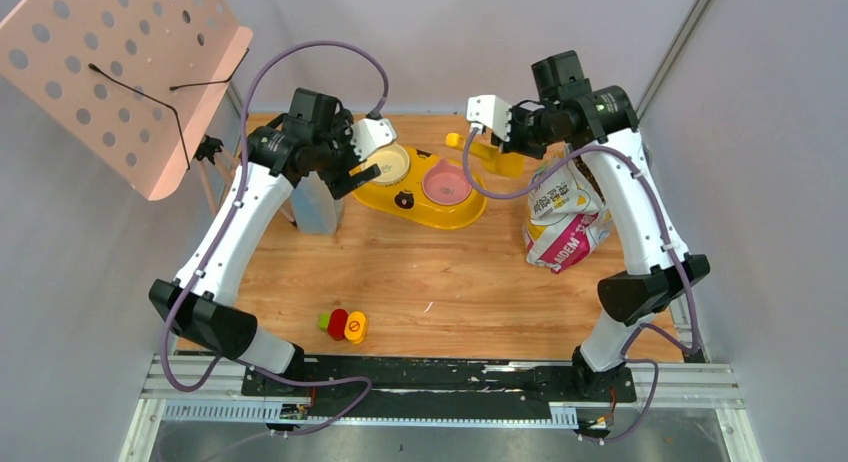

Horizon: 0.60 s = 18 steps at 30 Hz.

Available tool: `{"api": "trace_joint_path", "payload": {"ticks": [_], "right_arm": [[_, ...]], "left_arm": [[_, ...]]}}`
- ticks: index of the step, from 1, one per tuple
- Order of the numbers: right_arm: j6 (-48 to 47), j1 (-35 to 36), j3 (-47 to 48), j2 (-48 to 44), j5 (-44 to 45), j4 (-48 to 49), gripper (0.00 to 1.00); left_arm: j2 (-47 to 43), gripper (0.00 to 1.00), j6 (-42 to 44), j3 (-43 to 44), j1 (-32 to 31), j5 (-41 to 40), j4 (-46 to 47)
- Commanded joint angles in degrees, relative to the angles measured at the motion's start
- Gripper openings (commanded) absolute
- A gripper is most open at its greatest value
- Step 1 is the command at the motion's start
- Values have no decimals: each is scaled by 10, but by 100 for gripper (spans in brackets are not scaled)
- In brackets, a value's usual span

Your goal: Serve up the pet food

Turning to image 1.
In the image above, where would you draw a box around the yellow plastic scoop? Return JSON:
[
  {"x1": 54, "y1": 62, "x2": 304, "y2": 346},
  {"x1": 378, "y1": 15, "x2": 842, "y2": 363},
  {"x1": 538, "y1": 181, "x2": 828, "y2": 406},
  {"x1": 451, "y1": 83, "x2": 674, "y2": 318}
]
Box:
[{"x1": 470, "y1": 142, "x2": 524, "y2": 179}]

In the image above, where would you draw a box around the pet food bag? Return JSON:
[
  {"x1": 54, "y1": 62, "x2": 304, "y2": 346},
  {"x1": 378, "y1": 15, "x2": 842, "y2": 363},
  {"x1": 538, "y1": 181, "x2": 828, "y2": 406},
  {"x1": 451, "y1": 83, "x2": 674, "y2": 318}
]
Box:
[{"x1": 522, "y1": 160, "x2": 614, "y2": 274}]

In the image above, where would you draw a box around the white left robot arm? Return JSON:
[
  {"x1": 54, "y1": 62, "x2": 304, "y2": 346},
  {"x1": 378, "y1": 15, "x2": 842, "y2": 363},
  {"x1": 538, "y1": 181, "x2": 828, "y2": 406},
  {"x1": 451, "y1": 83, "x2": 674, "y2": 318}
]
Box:
[{"x1": 149, "y1": 89, "x2": 397, "y2": 395}]

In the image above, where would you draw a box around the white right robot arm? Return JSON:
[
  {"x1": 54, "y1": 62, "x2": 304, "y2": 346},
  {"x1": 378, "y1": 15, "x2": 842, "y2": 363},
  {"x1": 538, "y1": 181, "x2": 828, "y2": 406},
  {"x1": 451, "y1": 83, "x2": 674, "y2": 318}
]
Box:
[{"x1": 492, "y1": 51, "x2": 710, "y2": 400}]

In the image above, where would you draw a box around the yellow double pet bowl tray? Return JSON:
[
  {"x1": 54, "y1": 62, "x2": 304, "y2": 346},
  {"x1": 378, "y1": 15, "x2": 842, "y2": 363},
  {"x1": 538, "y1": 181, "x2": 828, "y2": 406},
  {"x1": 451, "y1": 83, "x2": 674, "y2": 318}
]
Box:
[{"x1": 353, "y1": 145, "x2": 487, "y2": 230}]

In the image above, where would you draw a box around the translucent blue plastic container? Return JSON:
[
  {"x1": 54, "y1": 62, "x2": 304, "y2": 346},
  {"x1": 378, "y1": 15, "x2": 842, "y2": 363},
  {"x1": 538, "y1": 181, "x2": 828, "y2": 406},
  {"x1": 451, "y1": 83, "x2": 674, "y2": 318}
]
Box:
[{"x1": 289, "y1": 172, "x2": 344, "y2": 235}]

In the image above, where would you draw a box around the cream cat-ear bowl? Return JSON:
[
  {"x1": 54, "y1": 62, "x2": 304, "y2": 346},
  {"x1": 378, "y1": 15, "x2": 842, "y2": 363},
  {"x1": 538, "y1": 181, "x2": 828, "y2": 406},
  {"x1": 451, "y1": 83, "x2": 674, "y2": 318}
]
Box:
[{"x1": 360, "y1": 143, "x2": 411, "y2": 186}]

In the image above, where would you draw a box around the pink cat-ear bowl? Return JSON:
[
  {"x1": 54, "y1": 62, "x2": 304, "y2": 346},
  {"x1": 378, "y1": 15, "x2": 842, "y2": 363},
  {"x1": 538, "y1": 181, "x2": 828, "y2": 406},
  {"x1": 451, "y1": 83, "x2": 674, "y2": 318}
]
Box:
[{"x1": 421, "y1": 159, "x2": 472, "y2": 206}]

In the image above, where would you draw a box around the red yellow green toy block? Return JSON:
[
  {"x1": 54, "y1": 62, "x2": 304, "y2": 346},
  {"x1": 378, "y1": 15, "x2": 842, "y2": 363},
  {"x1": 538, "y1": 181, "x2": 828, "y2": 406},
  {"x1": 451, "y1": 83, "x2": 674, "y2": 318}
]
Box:
[{"x1": 317, "y1": 308, "x2": 369, "y2": 344}]

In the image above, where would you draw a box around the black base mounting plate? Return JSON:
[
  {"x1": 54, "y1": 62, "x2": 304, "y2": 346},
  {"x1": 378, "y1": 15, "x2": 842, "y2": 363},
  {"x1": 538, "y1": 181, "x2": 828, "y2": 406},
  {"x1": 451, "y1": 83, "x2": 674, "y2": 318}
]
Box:
[{"x1": 241, "y1": 355, "x2": 637, "y2": 421}]

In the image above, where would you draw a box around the pink perforated music stand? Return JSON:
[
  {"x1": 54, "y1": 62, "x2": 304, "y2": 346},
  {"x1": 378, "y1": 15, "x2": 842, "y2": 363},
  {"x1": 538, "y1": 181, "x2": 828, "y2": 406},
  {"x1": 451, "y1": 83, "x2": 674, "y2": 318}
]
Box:
[{"x1": 1, "y1": 0, "x2": 253, "y2": 201}]

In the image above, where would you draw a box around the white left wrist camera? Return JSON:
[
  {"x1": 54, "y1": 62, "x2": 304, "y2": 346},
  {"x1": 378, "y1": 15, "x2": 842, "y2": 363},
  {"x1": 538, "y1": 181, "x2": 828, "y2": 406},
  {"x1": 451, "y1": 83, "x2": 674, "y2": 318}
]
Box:
[{"x1": 351, "y1": 118, "x2": 397, "y2": 162}]

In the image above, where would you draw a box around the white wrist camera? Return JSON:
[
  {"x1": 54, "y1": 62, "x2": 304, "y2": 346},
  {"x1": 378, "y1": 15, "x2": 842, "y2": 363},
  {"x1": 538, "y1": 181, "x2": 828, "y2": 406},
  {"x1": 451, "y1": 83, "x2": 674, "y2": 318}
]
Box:
[
  {"x1": 466, "y1": 95, "x2": 512, "y2": 142},
  {"x1": 351, "y1": 118, "x2": 397, "y2": 162}
]

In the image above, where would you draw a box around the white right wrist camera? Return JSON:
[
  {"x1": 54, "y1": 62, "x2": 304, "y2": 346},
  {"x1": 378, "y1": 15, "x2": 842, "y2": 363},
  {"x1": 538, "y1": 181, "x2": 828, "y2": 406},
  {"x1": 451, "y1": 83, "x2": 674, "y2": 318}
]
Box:
[{"x1": 466, "y1": 95, "x2": 512, "y2": 142}]

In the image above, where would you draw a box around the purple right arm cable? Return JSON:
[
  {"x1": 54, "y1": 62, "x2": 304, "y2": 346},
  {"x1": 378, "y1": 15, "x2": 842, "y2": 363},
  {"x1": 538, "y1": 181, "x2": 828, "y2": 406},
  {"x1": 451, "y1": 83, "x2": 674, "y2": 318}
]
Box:
[{"x1": 461, "y1": 124, "x2": 704, "y2": 446}]

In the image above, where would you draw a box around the aluminium frame rail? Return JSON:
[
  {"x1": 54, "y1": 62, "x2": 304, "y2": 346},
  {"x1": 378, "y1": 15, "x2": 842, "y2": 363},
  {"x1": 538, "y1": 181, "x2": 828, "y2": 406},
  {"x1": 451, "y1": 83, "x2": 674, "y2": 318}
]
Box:
[{"x1": 120, "y1": 352, "x2": 761, "y2": 461}]

